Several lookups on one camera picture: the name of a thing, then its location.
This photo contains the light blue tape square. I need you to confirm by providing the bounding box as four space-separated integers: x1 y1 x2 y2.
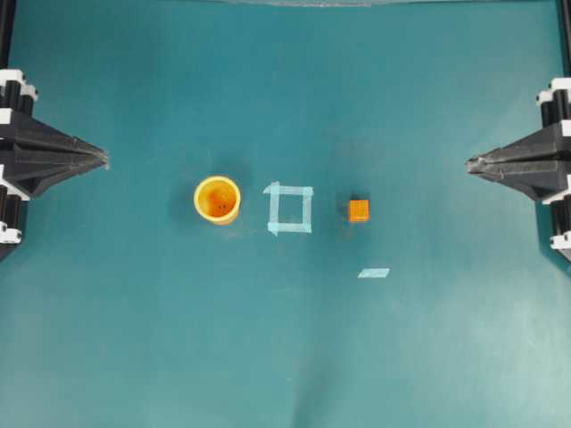
263 181 314 235

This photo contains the orange plastic cup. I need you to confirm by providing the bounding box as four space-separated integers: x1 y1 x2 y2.
194 176 241 226

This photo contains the orange cube block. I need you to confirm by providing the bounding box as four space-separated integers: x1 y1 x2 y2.
348 200 370 223

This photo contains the black left frame post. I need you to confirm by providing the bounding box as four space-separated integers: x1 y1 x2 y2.
0 0 17 69

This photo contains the black right frame post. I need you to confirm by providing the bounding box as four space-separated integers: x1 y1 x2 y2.
555 0 571 78

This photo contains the black frame post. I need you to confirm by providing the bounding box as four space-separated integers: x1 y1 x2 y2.
555 0 571 78
0 0 17 69

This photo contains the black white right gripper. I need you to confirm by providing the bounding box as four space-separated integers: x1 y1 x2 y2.
464 77 571 263

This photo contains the light blue tape strip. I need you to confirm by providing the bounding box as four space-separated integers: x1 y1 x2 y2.
358 267 390 279

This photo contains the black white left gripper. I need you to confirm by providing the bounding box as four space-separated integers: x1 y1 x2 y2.
1 69 108 261

